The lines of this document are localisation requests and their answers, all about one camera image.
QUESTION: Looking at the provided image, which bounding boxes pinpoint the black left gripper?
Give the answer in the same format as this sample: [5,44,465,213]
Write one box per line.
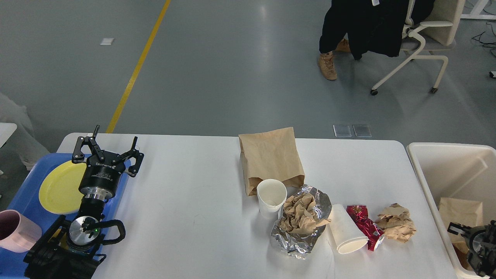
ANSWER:
[72,125,145,201]

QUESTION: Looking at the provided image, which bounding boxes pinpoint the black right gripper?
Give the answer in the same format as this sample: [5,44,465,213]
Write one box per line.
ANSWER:
[448,222,486,252]

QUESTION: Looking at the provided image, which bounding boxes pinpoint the brown paper bag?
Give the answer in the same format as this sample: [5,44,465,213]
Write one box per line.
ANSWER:
[239,127,305,196]
[439,197,483,232]

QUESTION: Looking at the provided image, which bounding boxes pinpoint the yellow plastic plate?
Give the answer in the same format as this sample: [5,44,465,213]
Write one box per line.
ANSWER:
[39,161,86,214]

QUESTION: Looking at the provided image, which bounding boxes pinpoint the pink mug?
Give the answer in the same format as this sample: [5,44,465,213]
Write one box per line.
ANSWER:
[0,210,42,253]

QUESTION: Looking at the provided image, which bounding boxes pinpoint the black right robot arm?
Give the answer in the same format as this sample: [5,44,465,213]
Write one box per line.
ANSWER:
[448,220,496,279]

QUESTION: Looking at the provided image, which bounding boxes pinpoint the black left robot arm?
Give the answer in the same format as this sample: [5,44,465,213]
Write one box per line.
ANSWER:
[23,125,144,279]

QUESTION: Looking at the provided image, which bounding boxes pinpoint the white plastic bin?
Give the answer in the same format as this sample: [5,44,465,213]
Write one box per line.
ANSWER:
[407,143,496,279]

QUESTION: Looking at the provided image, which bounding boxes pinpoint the small crumpled brown paper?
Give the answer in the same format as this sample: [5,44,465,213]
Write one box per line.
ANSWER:
[375,203,417,243]

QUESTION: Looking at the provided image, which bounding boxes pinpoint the person in white trousers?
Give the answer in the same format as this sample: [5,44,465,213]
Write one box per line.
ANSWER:
[0,93,49,172]

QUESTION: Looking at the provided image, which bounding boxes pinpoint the red snack wrapper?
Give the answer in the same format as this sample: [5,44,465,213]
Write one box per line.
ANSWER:
[346,205,385,252]

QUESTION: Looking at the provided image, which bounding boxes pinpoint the white side table left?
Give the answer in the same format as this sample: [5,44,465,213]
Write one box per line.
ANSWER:
[0,122,17,148]

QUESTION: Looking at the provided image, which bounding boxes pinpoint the lying white paper cup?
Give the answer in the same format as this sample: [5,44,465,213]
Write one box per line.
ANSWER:
[329,204,369,254]

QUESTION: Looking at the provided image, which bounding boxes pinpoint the floor outlet plates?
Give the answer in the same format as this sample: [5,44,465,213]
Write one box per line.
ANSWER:
[333,124,372,138]

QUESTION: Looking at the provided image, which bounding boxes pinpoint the crumpled brown paper in foil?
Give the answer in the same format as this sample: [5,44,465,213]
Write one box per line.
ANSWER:
[278,193,331,235]

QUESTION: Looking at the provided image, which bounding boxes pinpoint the crumpled aluminium foil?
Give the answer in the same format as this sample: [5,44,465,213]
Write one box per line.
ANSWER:
[271,185,332,258]

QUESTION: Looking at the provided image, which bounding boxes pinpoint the upright white paper cup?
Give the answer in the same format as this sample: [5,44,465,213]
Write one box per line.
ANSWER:
[257,179,287,219]

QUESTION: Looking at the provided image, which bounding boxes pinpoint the white office chair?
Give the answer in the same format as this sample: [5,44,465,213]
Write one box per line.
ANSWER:
[370,0,465,96]

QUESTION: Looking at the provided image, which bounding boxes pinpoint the white desk leg background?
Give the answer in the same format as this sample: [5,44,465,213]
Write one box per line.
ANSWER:
[461,0,496,21]

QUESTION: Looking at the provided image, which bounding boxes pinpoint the black jacket on chair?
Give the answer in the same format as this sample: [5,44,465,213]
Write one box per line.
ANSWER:
[345,0,435,61]

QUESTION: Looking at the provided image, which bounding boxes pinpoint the person in black trousers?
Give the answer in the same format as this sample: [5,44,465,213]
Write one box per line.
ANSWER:
[318,0,349,81]

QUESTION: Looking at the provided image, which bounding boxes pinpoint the black floor cables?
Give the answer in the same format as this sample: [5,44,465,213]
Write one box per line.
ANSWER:
[471,32,496,59]

